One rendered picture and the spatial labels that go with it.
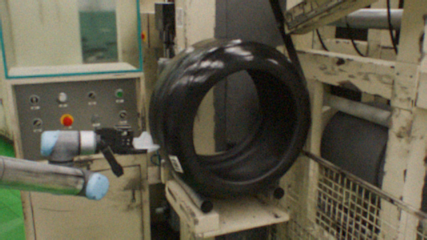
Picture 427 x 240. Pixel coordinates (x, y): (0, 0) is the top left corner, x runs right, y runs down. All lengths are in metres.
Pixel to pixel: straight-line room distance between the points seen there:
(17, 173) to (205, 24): 0.93
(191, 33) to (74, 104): 0.61
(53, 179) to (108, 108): 0.83
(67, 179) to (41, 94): 0.77
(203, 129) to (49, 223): 0.80
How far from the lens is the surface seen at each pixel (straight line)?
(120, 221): 2.09
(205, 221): 1.47
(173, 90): 1.32
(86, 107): 1.93
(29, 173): 1.13
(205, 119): 1.75
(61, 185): 1.19
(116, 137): 1.36
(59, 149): 1.34
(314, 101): 1.93
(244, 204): 1.69
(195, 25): 1.68
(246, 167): 1.71
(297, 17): 1.69
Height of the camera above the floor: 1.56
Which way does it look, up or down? 15 degrees down
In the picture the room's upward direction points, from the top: straight up
